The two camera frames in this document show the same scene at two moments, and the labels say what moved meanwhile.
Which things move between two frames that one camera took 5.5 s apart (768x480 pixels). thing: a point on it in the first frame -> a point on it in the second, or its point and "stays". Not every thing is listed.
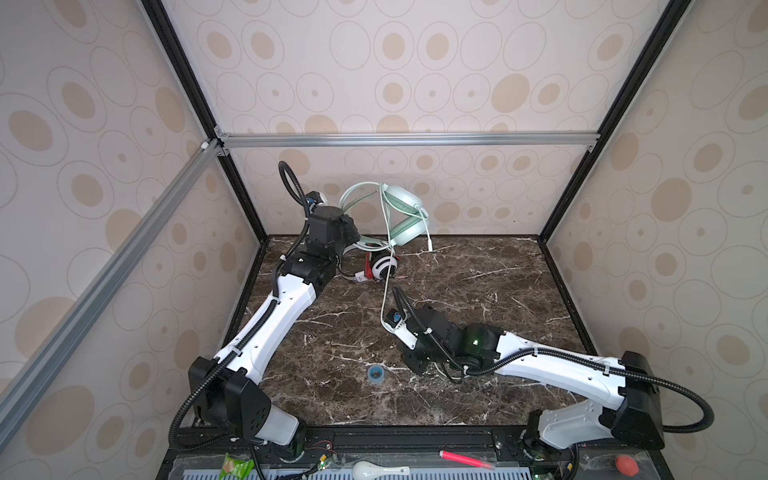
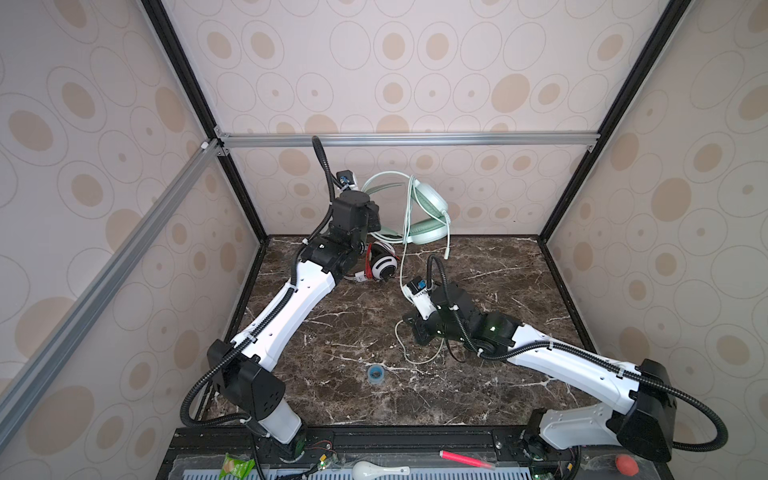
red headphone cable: [369, 271] stays
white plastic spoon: [365, 470] stays
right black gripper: [415, 367] -> [414, 321]
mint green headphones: [409, 220] -> [429, 218]
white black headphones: [358, 264] stays
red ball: [627, 465] stays
